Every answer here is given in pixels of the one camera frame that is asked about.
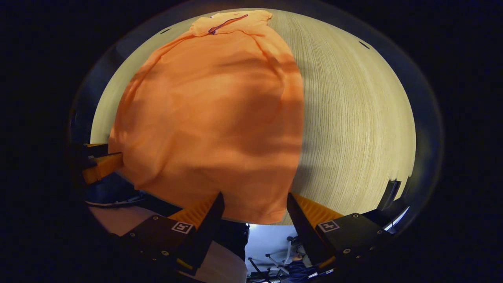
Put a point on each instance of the orange polo T-shirt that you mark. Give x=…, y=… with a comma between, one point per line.
x=212, y=118

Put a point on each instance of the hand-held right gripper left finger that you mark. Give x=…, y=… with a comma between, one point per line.
x=208, y=228

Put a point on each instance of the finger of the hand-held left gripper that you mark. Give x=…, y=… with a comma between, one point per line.
x=94, y=150
x=102, y=168

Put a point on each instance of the swivel chair base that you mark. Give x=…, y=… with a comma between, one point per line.
x=298, y=271

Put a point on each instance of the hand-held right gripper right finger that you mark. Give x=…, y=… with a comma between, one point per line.
x=300, y=228

